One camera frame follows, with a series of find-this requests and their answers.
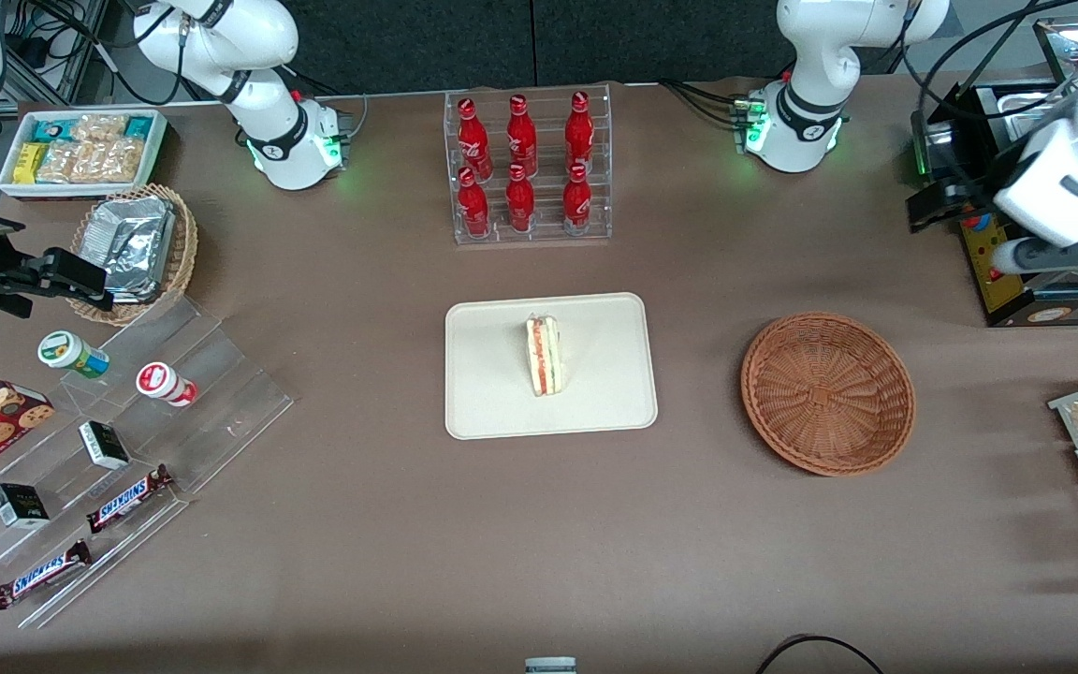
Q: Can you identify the triangular sandwich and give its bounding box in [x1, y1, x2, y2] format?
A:
[525, 314, 562, 399]

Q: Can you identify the light wicker basket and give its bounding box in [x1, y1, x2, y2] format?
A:
[68, 183, 200, 328]

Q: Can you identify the brown wicker basket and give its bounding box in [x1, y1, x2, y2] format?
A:
[739, 312, 918, 479]

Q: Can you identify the cream rectangular tray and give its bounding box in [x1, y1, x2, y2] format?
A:
[444, 292, 659, 441]

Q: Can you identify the silver foil wrapped package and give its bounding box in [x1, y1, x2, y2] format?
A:
[80, 195, 178, 304]

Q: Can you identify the black device with green light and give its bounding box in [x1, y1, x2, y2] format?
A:
[910, 84, 982, 181]

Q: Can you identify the green lid yogurt cup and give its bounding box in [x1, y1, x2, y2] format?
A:
[37, 330, 112, 381]

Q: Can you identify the white plastic snack bin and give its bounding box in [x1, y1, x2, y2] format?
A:
[0, 109, 170, 202]

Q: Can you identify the yellow snack packet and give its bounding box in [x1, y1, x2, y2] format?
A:
[12, 141, 47, 186]

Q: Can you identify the clear cracker bag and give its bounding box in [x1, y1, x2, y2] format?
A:
[36, 140, 82, 186]
[66, 113, 129, 147]
[76, 139, 148, 186]

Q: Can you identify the red lid yogurt cup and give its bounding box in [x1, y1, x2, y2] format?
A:
[135, 361, 199, 409]

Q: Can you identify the small black carton box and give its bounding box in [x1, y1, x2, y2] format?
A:
[0, 482, 52, 531]
[78, 420, 132, 472]

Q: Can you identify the clear acrylic stepped display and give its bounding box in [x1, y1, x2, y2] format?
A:
[0, 295, 296, 630]

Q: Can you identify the Snickers chocolate bar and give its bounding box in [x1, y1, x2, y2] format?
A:
[0, 539, 94, 611]
[85, 464, 175, 535]

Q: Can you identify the red cola bottle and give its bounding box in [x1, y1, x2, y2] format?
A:
[458, 167, 491, 238]
[564, 90, 596, 175]
[562, 163, 593, 235]
[504, 163, 537, 234]
[457, 97, 493, 181]
[505, 94, 539, 177]

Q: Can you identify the clear acrylic bottle rack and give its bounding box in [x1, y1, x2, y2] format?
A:
[443, 83, 614, 247]

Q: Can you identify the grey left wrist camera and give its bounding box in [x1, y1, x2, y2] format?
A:
[989, 237, 1048, 279]

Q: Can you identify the black base cable bundle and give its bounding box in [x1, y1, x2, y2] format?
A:
[658, 78, 749, 128]

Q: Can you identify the black cable loop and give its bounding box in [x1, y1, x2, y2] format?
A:
[753, 634, 887, 674]

